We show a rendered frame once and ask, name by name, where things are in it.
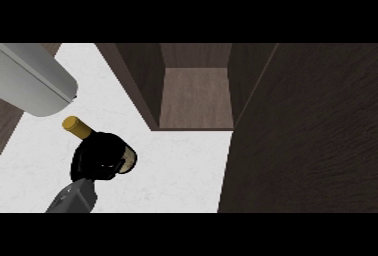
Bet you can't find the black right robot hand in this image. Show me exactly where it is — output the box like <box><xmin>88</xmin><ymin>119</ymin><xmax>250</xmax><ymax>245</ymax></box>
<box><xmin>69</xmin><ymin>131</ymin><xmax>132</xmax><ymax>182</ymax></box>

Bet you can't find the dark wine bottle gold cap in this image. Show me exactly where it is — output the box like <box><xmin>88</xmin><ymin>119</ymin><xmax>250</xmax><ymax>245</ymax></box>
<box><xmin>60</xmin><ymin>115</ymin><xmax>140</xmax><ymax>175</ymax></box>

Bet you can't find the brown wooden cabinet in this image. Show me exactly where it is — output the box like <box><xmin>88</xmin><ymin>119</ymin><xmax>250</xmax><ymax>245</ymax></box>
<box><xmin>94</xmin><ymin>43</ymin><xmax>280</xmax><ymax>132</ymax></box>

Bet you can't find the dark brown cabinet door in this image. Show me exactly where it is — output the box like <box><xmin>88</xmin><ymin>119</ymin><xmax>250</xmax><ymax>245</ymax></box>
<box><xmin>216</xmin><ymin>43</ymin><xmax>378</xmax><ymax>214</ymax></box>

